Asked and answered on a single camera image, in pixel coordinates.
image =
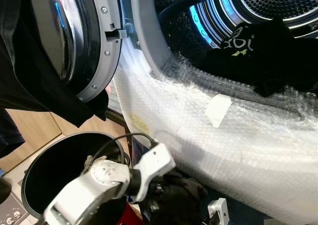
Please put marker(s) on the dark garment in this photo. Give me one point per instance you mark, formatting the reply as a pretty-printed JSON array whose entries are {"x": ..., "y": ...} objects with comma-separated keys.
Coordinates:
[{"x": 181, "y": 195}]

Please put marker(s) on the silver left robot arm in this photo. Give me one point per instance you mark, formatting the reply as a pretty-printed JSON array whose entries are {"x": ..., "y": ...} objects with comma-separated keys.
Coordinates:
[{"x": 89, "y": 187}]

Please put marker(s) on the red stool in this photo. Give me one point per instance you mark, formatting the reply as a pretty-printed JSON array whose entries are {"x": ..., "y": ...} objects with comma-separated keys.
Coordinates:
[{"x": 130, "y": 216}]

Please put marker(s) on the yellow washer label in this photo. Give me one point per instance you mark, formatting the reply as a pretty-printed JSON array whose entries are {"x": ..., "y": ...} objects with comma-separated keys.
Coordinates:
[{"x": 139, "y": 123}]

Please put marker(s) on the clear bubble wrap sheet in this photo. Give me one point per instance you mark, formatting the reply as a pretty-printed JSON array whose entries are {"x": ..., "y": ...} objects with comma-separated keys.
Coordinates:
[{"x": 238, "y": 155}]

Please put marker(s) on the black round laundry bucket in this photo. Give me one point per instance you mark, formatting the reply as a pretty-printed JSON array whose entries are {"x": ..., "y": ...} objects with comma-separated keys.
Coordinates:
[{"x": 54, "y": 165}]

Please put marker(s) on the white tape piece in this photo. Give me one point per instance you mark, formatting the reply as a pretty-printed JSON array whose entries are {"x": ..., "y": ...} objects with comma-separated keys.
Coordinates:
[{"x": 218, "y": 110}]

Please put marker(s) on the skull patterned mat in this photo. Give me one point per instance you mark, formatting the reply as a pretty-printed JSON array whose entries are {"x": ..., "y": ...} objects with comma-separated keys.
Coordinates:
[{"x": 12, "y": 212}]

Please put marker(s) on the grey washer door gasket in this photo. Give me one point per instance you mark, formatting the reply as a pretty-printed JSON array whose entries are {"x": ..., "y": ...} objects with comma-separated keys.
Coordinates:
[{"x": 144, "y": 31}]

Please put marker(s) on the round washer door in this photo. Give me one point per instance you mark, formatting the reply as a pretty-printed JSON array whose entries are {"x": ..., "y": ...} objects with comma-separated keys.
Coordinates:
[{"x": 74, "y": 36}]

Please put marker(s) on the black garment with green print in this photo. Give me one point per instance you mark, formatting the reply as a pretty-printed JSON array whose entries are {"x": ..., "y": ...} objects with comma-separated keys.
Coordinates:
[{"x": 268, "y": 56}]

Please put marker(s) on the black drum paddle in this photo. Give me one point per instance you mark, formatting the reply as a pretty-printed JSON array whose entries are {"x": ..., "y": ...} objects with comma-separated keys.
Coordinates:
[{"x": 179, "y": 9}]

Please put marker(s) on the perforated steel washer drum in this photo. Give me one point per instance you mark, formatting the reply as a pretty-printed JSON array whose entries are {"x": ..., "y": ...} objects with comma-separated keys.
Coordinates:
[{"x": 278, "y": 4}]

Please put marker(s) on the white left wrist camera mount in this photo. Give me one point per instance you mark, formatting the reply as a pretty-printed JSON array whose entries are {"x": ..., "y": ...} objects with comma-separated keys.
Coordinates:
[{"x": 155, "y": 165}]

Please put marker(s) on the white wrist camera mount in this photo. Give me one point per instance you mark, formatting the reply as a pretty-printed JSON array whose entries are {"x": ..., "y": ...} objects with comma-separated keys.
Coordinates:
[
  {"x": 218, "y": 210},
  {"x": 155, "y": 165}
]

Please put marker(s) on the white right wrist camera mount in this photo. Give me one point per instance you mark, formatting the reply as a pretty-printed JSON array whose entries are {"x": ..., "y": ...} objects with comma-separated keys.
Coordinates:
[{"x": 218, "y": 210}]

